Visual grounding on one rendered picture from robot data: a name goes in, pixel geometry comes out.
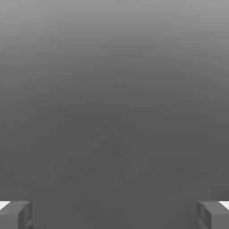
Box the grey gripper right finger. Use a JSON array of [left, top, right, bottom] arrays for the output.
[[196, 200, 229, 229]]

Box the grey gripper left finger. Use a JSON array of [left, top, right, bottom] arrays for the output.
[[0, 200, 34, 229]]

